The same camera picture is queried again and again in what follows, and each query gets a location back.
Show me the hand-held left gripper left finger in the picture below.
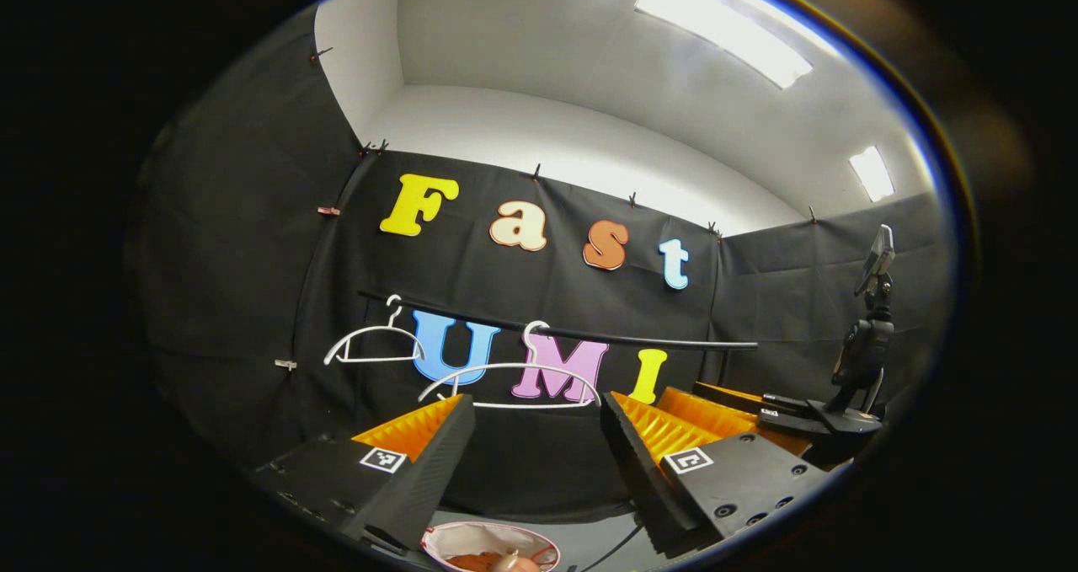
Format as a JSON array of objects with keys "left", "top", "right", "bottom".
[{"left": 253, "top": 393, "right": 477, "bottom": 553}]

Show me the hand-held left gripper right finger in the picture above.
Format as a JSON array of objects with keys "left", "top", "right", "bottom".
[{"left": 600, "top": 391, "right": 830, "bottom": 556}]

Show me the white laundry hamper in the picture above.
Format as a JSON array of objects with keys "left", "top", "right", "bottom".
[{"left": 421, "top": 521, "right": 563, "bottom": 572}]

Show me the orange corduroy jacket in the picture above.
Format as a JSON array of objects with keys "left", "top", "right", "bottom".
[{"left": 445, "top": 551, "right": 506, "bottom": 572}]

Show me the white hanger with trouser bar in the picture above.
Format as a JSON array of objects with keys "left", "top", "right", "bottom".
[{"left": 419, "top": 320, "right": 603, "bottom": 410}]

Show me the white plastic hanger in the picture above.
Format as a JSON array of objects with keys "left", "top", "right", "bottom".
[{"left": 324, "top": 295, "right": 426, "bottom": 366}]

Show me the small ceiling light panel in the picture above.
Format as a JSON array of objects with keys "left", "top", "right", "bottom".
[{"left": 849, "top": 145, "right": 895, "bottom": 203}]

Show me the black backdrop cloth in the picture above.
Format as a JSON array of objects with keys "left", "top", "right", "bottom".
[{"left": 126, "top": 8, "right": 944, "bottom": 527}]

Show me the row of black backdrop clips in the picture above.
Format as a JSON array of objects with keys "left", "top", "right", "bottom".
[{"left": 312, "top": 45, "right": 819, "bottom": 240}]

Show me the large ceiling light panel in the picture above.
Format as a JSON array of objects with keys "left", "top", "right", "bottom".
[{"left": 634, "top": 0, "right": 814, "bottom": 90}]

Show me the black floor cable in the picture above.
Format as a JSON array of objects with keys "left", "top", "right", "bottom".
[{"left": 577, "top": 521, "right": 645, "bottom": 572}]

